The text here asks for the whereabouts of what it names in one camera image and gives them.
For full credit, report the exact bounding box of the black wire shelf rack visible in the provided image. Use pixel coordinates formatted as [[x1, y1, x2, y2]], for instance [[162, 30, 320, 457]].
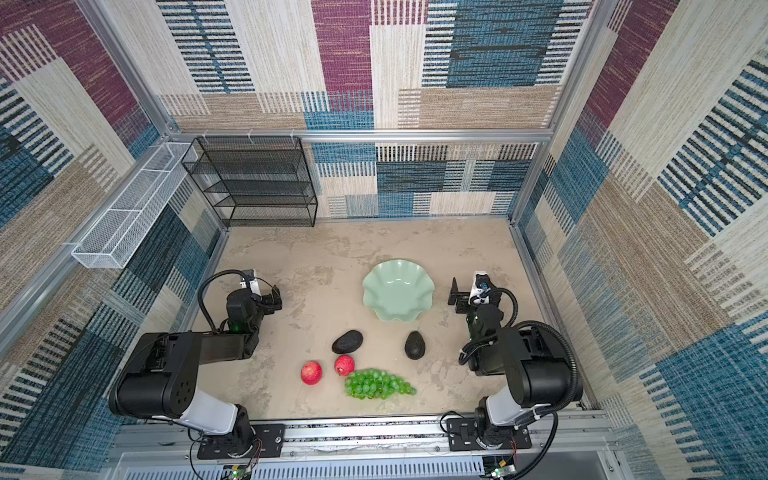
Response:
[[181, 136, 318, 228]]

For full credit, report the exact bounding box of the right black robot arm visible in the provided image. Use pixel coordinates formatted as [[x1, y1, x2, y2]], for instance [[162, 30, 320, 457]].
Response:
[[448, 272, 583, 450]]

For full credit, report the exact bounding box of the light green wavy fruit bowl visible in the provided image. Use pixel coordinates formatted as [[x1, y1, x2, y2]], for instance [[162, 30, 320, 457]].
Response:
[[362, 259, 435, 323]]

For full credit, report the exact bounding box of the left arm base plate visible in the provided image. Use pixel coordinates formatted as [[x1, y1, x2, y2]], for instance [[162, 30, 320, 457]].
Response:
[[195, 423, 286, 461]]

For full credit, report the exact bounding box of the aluminium mounting rail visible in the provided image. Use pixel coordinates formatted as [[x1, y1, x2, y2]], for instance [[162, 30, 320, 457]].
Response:
[[100, 408, 632, 479]]

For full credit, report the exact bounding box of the red apple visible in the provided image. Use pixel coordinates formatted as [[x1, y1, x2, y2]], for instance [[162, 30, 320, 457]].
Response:
[[334, 355, 355, 377], [301, 361, 323, 386]]

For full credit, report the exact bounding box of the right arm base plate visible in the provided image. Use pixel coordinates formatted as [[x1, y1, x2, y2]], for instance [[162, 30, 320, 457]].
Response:
[[439, 415, 532, 451]]

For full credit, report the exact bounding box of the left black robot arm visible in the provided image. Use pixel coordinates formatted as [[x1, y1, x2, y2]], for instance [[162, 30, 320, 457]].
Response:
[[108, 269, 283, 460]]

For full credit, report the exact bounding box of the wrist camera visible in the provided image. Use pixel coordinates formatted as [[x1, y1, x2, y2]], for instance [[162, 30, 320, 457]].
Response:
[[470, 271, 494, 298], [240, 269, 261, 295]]

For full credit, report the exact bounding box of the white wire mesh basket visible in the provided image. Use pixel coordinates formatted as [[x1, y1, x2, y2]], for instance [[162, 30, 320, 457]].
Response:
[[72, 142, 190, 269]]

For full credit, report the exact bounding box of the green grape bunch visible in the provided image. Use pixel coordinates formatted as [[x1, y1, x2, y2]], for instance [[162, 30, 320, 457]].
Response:
[[344, 369, 417, 400]]

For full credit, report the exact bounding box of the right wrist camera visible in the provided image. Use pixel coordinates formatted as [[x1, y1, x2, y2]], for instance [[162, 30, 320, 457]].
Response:
[[470, 271, 494, 298]]

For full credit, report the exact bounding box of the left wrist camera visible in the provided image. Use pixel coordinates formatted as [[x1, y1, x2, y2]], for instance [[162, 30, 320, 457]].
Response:
[[240, 269, 261, 295]]

